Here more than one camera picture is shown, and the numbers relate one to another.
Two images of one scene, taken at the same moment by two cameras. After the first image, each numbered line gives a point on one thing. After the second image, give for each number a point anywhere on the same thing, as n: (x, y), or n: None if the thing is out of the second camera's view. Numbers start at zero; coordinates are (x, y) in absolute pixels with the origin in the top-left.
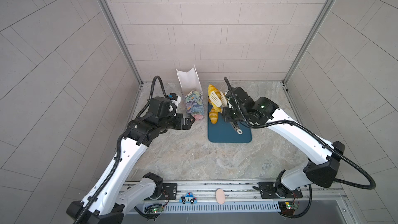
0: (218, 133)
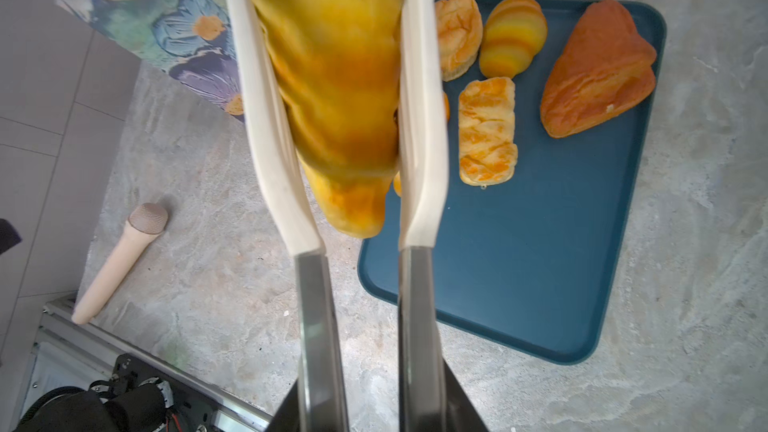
0: (532, 262)
